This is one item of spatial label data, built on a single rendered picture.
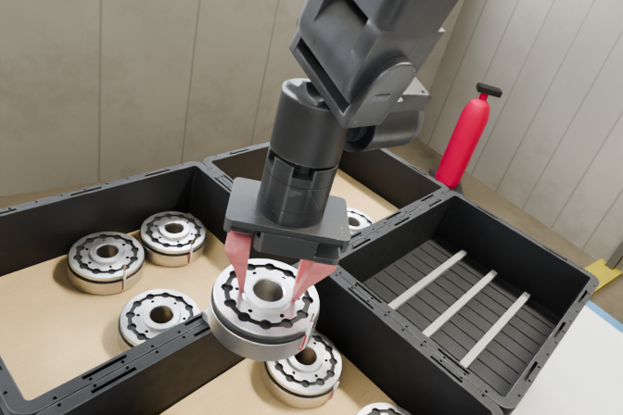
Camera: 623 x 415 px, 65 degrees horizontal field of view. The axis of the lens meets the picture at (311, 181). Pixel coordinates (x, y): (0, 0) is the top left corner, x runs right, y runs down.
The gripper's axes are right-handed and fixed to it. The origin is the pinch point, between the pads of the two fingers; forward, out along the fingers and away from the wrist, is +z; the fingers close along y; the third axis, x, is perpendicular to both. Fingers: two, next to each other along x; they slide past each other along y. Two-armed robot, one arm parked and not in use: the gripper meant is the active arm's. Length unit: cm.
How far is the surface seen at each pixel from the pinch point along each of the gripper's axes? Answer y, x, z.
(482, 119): -115, -212, 51
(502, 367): -39.6, -14.8, 22.1
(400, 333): -18.7, -8.7, 12.1
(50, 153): 86, -149, 85
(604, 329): -80, -41, 35
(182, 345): 7.3, -2.0, 12.3
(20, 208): 32.2, -19.7, 12.1
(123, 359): 12.6, 0.8, 12.4
